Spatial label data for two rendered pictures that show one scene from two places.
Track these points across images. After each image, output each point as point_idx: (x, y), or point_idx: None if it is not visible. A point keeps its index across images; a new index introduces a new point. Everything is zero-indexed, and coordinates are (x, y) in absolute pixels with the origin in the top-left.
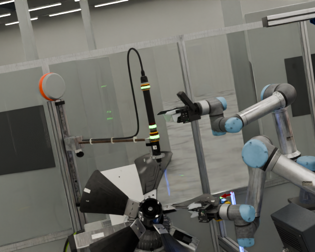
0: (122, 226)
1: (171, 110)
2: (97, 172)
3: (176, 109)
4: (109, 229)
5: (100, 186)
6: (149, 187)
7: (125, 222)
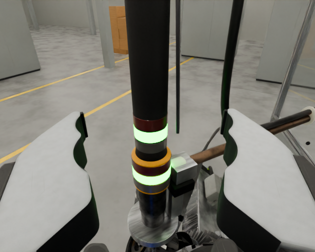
0: (193, 220)
1: (222, 188)
2: (215, 132)
3: (72, 208)
4: (193, 202)
5: (202, 150)
6: (199, 250)
7: (196, 225)
